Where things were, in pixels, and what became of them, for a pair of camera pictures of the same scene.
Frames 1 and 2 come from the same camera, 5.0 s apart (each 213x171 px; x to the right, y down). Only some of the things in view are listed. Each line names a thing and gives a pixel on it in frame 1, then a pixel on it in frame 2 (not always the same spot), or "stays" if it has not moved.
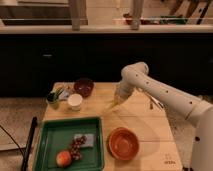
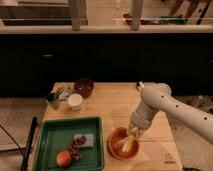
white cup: (75, 100) stays
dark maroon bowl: (83, 86) stays
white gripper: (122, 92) → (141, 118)
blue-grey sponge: (89, 139) stays
